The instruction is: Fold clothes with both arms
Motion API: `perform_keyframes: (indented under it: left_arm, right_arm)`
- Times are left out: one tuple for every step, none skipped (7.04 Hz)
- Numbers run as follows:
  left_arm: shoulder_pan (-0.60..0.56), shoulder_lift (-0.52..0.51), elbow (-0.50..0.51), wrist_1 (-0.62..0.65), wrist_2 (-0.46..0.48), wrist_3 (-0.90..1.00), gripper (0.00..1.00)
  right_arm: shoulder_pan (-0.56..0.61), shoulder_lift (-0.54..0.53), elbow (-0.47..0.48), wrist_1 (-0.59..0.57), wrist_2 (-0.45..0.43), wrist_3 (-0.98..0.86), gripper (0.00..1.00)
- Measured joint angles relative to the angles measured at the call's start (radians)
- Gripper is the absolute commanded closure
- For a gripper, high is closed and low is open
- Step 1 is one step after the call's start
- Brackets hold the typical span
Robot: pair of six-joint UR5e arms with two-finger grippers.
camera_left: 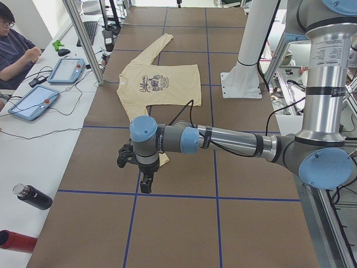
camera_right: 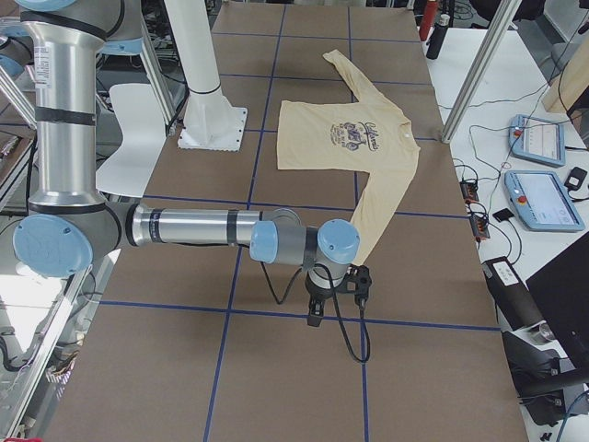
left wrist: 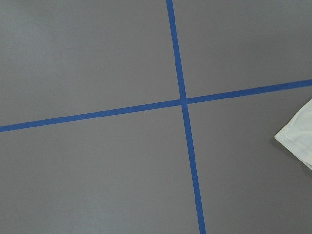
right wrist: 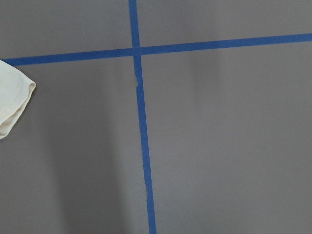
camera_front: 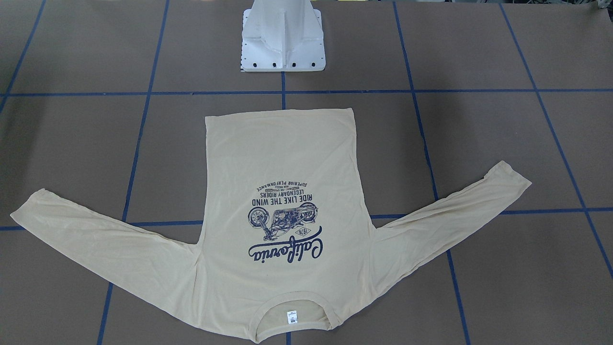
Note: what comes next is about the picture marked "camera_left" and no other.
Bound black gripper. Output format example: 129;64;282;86
138;161;160;194

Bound cream long-sleeve printed shirt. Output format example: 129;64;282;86
117;33;202;168

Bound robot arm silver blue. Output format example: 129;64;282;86
130;1;356;193

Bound black water bottle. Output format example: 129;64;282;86
12;184;52;210

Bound near blue teach pendant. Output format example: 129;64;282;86
8;85;60;121

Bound blue teach pendant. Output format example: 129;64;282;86
47;58;85;84
8;85;60;121

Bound far blue teach pendant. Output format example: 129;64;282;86
47;58;85;84

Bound red cylinder bottle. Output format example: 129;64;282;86
1;230;37;253

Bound black computer mouse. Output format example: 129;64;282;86
57;49;70;56

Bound green plastic clip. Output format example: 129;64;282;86
52;39;64;52

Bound black keyboard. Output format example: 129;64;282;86
83;21;98;45

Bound seated person dark shirt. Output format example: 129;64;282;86
0;4;43;111

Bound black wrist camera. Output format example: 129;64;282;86
117;144;137;168

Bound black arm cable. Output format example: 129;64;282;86
167;99;307;157

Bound aluminium frame post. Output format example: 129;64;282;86
62;0;104;85

